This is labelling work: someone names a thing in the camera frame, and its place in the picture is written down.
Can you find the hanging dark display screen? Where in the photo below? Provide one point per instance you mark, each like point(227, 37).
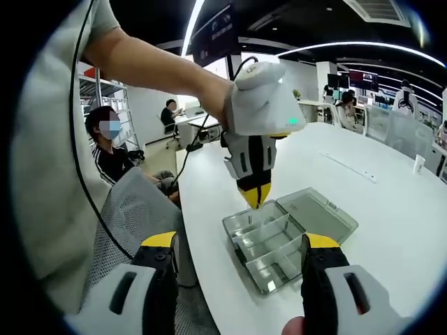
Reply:
point(216, 35)

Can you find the metal storage shelf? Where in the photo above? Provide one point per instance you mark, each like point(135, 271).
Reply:
point(118, 104)

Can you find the grey transparent guide fixture box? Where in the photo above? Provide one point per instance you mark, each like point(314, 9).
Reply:
point(314, 213)

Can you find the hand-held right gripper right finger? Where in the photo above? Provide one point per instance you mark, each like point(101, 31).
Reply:
point(328, 296)

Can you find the person's right hand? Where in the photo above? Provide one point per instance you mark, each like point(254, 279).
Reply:
point(295, 328)

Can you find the white paper cup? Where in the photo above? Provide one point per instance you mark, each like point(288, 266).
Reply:
point(419, 164)

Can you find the potted green plant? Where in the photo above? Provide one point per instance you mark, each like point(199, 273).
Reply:
point(297, 94)

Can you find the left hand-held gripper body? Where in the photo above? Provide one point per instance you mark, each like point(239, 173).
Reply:
point(262, 104)

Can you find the wall display screen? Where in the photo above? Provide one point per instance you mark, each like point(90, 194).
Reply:
point(364, 80)

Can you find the grey partition panel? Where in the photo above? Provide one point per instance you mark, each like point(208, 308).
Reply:
point(398, 129)

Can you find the grey mesh office chair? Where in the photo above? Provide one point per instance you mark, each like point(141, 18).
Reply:
point(136, 209)

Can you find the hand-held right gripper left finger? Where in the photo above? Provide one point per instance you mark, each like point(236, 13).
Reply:
point(146, 296)

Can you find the person's grey shirt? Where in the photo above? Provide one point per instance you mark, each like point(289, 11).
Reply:
point(45, 174)

